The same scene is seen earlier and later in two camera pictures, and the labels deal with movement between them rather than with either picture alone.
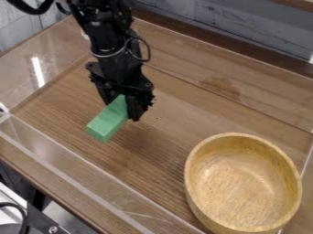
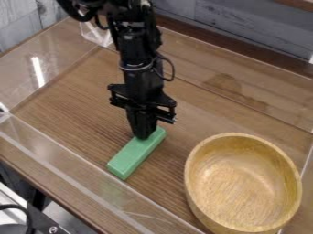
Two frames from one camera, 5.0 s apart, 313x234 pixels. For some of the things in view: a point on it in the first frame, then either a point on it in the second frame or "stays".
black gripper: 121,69 -> 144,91
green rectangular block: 110,120 -> 134,154
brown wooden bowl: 243,184 stays
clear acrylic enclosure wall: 209,164 stays
